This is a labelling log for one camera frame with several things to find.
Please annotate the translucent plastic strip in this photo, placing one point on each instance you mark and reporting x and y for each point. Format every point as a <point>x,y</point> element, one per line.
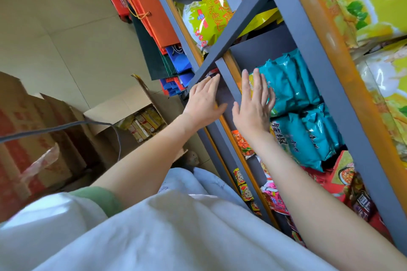
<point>44,159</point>

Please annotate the person's left forearm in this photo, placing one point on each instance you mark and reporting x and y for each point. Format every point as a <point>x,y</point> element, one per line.
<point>143,166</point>

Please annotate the orange snack packets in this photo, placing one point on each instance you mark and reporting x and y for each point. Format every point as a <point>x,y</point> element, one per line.
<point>243,145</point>

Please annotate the dark green gift bag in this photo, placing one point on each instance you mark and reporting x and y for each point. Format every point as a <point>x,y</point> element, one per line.
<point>149,58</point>

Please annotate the bunch of small gift bags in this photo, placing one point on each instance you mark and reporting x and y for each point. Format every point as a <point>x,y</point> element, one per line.
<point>171,86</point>

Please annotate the row of blue gift bags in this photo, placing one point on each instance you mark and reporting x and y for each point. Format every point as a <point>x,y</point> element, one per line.
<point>179,59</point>

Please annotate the stack of red packets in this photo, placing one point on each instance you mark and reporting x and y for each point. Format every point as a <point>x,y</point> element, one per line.
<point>321,182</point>

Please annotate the lime green snack bags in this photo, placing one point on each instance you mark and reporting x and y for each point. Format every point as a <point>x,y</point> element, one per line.
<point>206,16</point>

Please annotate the person's right forearm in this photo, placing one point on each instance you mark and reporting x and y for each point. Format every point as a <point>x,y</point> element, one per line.
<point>318,210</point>

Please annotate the row of yellow snack bags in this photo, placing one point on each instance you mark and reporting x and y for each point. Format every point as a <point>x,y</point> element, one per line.
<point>381,10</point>

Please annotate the large orange gift bag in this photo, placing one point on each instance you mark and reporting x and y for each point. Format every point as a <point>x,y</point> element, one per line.
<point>149,4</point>

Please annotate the cardboard cartons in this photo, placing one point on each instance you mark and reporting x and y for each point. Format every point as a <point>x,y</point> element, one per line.
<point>19,153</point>

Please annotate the person's left hand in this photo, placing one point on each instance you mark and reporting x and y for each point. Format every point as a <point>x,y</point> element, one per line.
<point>203,105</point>

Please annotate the pink snack packet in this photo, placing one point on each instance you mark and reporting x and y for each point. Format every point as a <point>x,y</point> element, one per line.
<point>275,201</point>

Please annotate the stack of green cartoon packets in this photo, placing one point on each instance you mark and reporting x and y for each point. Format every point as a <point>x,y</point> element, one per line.
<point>246,193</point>

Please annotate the green shirt sleeve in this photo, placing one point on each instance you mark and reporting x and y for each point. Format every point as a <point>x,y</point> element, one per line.
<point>101,201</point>

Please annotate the grey metal shelf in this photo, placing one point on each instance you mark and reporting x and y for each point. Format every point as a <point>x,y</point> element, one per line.
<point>302,26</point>

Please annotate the person's left shoe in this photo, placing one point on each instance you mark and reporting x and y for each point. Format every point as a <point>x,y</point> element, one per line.
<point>193,158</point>

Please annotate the teal noodle packets row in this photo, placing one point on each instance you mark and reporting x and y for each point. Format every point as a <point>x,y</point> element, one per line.
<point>302,140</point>

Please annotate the person's right hand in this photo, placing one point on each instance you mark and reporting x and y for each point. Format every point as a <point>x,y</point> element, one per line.
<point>254,112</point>

